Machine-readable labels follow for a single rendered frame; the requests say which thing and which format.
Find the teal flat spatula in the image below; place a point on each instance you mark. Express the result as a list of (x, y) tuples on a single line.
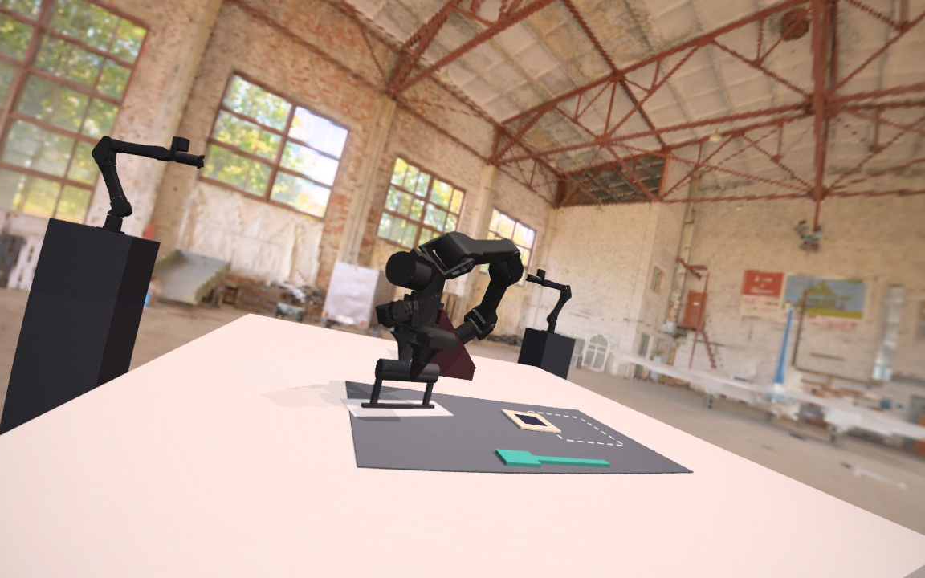
[(520, 458)]

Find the beige square tile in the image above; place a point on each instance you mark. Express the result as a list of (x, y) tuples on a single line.
[(530, 421)]

